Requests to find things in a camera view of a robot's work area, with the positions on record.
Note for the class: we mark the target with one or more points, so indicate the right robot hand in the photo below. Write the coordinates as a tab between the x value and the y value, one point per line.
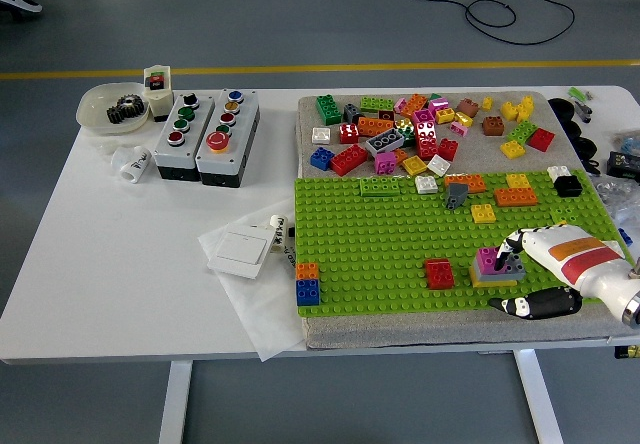
585	259

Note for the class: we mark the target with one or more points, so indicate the light grey long brick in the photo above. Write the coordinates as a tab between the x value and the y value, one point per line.
515	266

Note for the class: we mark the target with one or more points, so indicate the magenta brick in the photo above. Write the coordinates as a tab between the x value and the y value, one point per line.
385	162
422	116
485	260
437	105

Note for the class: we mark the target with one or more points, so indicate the dark grey slope brick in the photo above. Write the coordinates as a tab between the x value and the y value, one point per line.
456	196

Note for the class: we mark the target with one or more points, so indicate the blue brick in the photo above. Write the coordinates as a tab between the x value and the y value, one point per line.
322	158
307	291
623	236

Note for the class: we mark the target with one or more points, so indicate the black brick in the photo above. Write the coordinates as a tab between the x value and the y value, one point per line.
567	186

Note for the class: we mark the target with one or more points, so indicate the orange long brick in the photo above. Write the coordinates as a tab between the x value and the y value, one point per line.
375	126
515	196

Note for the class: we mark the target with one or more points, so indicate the yellow curved brick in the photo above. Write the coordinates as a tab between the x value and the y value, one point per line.
492	284

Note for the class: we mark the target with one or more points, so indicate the brown brick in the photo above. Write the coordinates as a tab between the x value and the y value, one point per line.
492	125
468	107

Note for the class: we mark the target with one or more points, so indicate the white flat brick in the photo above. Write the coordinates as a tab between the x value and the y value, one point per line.
438	165

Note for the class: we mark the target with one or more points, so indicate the pink small brick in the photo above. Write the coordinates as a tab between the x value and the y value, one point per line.
459	128

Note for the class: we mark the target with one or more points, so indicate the yellow small brick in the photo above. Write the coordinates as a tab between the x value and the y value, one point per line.
486	103
464	118
404	124

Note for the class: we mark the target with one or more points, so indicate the yellow flat brick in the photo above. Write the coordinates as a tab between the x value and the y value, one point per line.
414	165

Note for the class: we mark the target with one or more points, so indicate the red tall brick white dots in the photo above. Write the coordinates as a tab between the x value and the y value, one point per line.
426	140

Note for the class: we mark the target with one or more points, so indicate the orange small brick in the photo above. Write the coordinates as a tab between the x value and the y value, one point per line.
400	155

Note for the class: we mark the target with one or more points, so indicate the lime green long brick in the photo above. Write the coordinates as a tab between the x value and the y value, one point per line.
377	104
380	186

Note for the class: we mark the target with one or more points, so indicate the grey brick with dark studs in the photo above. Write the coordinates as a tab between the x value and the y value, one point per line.
384	141

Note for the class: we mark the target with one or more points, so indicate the maroon brick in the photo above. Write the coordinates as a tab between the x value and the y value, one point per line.
386	115

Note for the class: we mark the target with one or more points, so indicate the red long brick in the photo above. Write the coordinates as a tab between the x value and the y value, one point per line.
349	160

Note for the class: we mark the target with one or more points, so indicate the red small brick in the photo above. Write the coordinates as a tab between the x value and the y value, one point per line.
348	133

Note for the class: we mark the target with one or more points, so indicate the dark grey small brick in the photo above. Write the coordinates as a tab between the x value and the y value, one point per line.
351	112

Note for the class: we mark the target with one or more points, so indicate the white small brick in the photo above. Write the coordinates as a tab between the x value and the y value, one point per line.
321	135

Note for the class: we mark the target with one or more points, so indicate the clear plastic bag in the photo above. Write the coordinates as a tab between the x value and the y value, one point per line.
620	199

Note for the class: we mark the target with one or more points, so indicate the black printed box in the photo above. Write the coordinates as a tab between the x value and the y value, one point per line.
622	164

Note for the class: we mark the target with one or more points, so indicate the black yellow labelled object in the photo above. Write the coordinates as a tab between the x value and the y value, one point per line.
627	352

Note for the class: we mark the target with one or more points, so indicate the black round disc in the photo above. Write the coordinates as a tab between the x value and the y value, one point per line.
586	148
574	129
561	106

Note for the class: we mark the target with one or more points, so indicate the white table leg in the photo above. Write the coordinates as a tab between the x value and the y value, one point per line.
537	399
175	404

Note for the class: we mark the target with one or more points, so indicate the grey metal clip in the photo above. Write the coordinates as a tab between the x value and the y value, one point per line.
582	110

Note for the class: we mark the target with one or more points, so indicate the green plastic tool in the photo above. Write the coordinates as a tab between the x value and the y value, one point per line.
576	93

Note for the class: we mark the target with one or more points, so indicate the green studded baseplate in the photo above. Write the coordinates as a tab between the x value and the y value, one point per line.
360	244

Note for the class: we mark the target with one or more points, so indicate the white printed tube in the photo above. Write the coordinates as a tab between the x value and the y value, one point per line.
278	231

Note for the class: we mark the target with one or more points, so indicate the grey emergency-stop control box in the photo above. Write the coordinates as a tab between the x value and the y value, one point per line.
242	134

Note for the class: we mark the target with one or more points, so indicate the grey four-button control box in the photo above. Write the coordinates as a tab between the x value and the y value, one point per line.
200	129

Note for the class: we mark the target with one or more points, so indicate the white pipe tee fitting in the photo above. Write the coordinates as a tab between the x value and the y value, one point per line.
132	164

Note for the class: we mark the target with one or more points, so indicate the black metal gear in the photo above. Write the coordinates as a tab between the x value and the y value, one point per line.
116	114
131	104

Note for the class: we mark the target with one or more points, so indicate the white plastic bowl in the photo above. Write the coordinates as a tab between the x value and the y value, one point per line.
95	109

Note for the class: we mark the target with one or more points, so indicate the white wall switch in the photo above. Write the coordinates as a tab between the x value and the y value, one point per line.
240	249

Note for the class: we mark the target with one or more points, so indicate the cream switch box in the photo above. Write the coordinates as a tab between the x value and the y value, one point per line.
160	101

